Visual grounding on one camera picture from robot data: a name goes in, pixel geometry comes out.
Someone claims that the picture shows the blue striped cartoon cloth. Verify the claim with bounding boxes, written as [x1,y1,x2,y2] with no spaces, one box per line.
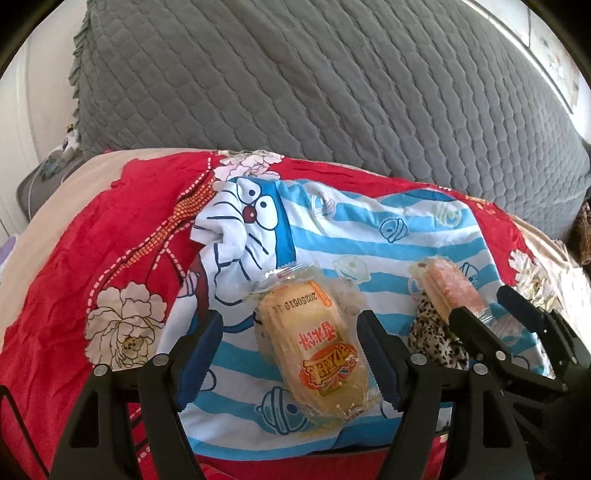
[177,174,556,455]

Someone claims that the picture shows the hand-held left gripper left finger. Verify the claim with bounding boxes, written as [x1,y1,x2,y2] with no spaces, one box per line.
[48,309,225,480]

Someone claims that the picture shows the grey nightstand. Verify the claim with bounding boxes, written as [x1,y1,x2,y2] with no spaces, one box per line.
[15,156,86,219]

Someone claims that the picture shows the leopard print cloth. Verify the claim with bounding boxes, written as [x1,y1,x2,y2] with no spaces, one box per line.
[407,295,472,371]

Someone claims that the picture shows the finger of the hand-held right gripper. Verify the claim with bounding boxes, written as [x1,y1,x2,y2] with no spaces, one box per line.
[448,306,563,394]
[495,284,591,385]

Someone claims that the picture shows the pile of clothes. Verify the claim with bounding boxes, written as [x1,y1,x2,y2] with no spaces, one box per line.
[567,198,591,266]

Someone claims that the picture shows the yellow rice cracker packet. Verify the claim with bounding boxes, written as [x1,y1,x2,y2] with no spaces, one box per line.
[249,262,384,423]

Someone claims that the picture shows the small items on nightstand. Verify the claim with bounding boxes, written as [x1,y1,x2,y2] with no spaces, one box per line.
[39,124,80,182]

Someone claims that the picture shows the wall poster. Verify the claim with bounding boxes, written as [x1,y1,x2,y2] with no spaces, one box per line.
[505,0,585,114]

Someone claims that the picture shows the orange rice cracker packet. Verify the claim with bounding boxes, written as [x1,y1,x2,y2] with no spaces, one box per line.
[407,257,500,326]

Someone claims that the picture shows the grey quilted headboard cover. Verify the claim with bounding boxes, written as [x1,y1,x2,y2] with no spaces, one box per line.
[68,0,591,241]

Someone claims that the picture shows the red floral bed sheet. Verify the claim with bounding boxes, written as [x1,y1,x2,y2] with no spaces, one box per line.
[0,148,557,480]

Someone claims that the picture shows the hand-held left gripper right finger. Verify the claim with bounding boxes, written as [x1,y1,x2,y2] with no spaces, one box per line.
[355,309,530,480]

